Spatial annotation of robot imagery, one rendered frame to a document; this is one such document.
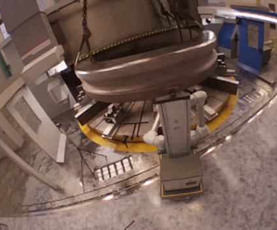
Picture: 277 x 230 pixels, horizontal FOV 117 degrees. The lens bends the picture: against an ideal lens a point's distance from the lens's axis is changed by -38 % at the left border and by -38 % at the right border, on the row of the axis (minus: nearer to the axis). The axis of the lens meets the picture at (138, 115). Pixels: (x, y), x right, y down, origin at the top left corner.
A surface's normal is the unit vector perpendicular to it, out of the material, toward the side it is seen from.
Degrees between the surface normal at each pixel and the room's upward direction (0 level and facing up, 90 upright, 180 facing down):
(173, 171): 0
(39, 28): 90
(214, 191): 0
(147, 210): 0
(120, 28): 90
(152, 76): 90
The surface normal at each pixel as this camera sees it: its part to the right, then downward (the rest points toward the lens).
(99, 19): 0.31, 0.55
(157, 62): 0.09, 0.63
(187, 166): -0.26, -0.73
